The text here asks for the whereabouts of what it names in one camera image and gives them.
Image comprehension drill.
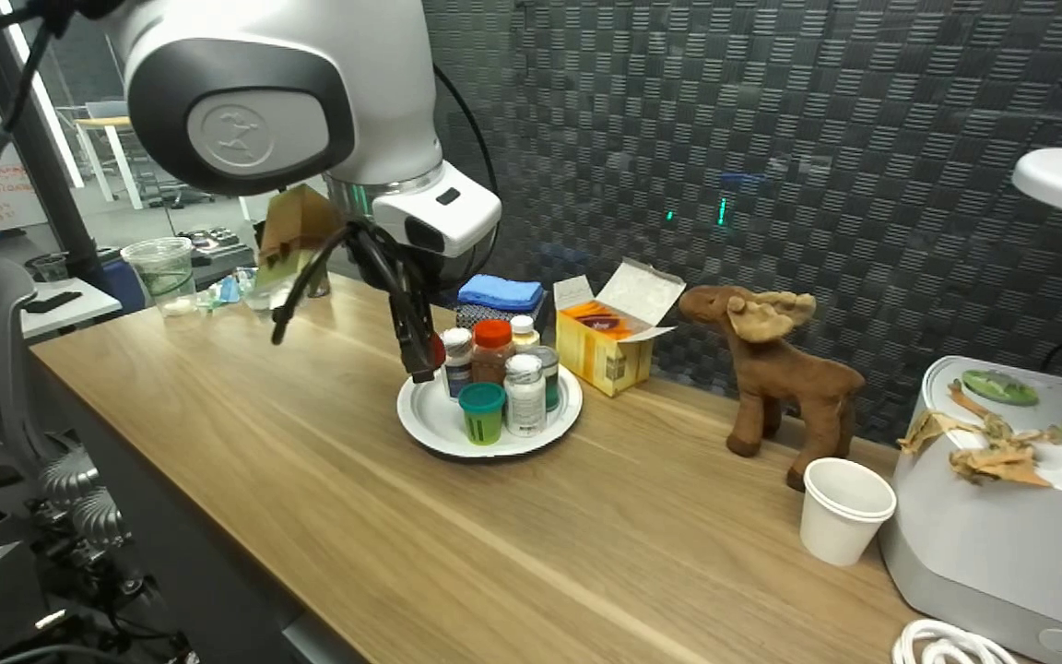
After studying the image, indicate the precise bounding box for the grey fabric box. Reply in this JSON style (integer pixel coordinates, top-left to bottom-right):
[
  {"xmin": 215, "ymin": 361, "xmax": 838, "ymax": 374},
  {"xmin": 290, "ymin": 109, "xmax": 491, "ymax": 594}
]
[{"xmin": 453, "ymin": 298, "xmax": 548, "ymax": 355}]

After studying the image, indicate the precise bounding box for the clear plastic bottle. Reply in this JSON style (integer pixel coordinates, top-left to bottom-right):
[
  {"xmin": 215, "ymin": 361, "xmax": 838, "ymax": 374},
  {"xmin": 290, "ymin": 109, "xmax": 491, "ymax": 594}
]
[{"xmin": 163, "ymin": 268, "xmax": 267, "ymax": 318}]

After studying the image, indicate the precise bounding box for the clear plastic tub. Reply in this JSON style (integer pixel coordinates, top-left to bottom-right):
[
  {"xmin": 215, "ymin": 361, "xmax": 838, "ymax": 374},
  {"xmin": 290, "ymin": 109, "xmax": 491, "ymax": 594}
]
[{"xmin": 119, "ymin": 231, "xmax": 200, "ymax": 309}]

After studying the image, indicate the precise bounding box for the clear pill bottle white cap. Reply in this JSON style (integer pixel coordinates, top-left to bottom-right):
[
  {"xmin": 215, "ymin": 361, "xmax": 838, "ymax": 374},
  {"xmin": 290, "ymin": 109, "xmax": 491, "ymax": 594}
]
[{"xmin": 503, "ymin": 350, "xmax": 548, "ymax": 434}]

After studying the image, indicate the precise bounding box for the open yellow cardboard box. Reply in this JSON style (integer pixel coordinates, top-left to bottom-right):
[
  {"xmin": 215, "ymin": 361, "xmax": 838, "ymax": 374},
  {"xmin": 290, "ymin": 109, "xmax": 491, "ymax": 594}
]
[{"xmin": 548, "ymin": 255, "xmax": 691, "ymax": 400}]

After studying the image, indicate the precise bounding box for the brown moose plush toy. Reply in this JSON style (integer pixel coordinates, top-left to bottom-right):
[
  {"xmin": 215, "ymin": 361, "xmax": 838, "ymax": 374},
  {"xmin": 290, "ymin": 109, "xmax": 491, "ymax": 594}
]
[{"xmin": 675, "ymin": 283, "xmax": 870, "ymax": 493}]

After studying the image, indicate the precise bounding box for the spice jar orange lid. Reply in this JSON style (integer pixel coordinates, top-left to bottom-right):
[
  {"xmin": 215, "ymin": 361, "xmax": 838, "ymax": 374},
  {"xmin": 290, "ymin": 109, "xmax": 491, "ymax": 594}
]
[{"xmin": 468, "ymin": 318, "xmax": 518, "ymax": 387}]

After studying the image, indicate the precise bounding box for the green tub teal lid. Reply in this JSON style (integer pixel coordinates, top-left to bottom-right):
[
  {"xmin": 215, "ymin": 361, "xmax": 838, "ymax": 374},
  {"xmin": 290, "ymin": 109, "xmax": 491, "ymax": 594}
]
[{"xmin": 457, "ymin": 380, "xmax": 512, "ymax": 445}]

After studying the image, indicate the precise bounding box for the grey lidded glass jar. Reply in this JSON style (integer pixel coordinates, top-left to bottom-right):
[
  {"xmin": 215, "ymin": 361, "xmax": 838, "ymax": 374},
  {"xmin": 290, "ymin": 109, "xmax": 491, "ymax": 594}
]
[{"xmin": 539, "ymin": 347, "xmax": 564, "ymax": 416}]

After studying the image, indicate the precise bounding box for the grey white appliance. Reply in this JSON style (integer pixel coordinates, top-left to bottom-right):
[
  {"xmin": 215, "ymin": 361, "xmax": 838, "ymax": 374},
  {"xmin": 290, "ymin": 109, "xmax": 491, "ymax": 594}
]
[{"xmin": 879, "ymin": 350, "xmax": 1062, "ymax": 664}]

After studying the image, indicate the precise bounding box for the white paper cup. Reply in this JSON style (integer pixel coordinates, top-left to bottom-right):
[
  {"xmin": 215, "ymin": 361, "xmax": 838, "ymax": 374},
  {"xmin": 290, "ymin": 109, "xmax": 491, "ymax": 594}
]
[{"xmin": 796, "ymin": 452, "xmax": 900, "ymax": 568}]

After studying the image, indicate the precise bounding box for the dark metal pole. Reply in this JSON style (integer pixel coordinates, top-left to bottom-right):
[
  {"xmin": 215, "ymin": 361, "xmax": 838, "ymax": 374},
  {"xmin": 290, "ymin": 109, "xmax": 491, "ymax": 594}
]
[{"xmin": 0, "ymin": 0, "xmax": 119, "ymax": 291}]

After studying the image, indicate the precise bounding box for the white coiled cable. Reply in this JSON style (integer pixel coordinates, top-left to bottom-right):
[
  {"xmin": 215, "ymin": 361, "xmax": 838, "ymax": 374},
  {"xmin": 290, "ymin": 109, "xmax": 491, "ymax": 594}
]
[{"xmin": 887, "ymin": 612, "xmax": 1024, "ymax": 664}]

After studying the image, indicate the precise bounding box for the blue folded cloth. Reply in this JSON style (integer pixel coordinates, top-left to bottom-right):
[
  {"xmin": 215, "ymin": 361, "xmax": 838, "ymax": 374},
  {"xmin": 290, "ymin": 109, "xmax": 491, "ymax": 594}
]
[{"xmin": 453, "ymin": 268, "xmax": 544, "ymax": 318}]

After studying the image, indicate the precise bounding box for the green round disc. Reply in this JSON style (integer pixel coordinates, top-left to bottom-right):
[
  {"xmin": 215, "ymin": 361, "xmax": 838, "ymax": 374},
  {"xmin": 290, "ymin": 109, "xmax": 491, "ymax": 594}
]
[{"xmin": 955, "ymin": 365, "xmax": 1038, "ymax": 409}]

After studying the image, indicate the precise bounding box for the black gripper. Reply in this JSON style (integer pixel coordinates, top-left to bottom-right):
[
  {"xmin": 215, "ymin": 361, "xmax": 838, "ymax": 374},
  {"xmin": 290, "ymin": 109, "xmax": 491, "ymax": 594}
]
[{"xmin": 344, "ymin": 216, "xmax": 450, "ymax": 387}]

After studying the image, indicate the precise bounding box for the white round plate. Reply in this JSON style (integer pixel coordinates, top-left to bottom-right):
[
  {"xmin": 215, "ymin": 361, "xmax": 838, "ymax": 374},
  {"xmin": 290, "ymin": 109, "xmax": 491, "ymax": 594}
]
[{"xmin": 392, "ymin": 361, "xmax": 587, "ymax": 466}]

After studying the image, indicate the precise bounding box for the small yellow-label vitamin bottle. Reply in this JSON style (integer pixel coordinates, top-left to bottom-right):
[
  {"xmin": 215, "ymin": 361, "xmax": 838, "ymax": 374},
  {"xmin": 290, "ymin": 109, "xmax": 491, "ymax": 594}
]
[{"xmin": 507, "ymin": 314, "xmax": 544, "ymax": 359}]

